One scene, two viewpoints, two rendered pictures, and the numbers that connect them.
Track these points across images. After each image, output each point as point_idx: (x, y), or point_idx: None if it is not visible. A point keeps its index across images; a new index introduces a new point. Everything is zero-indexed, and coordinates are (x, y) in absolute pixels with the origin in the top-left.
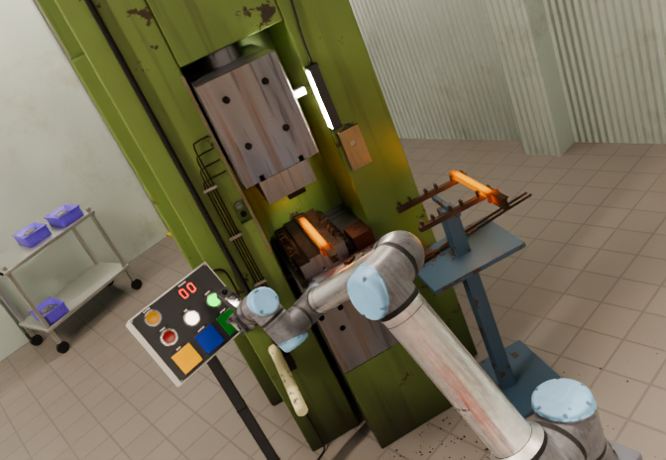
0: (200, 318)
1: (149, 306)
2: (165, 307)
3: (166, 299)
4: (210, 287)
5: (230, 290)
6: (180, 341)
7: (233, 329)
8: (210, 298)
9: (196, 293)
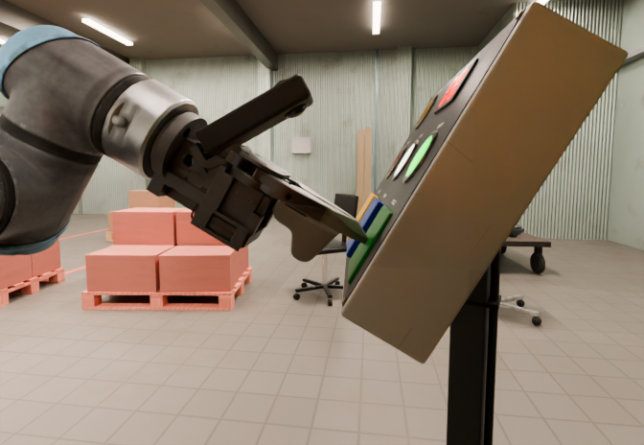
0: (399, 175)
1: (443, 86)
2: (435, 105)
3: (447, 88)
4: (451, 112)
5: (271, 88)
6: (384, 184)
7: (351, 261)
8: (422, 146)
9: (444, 111)
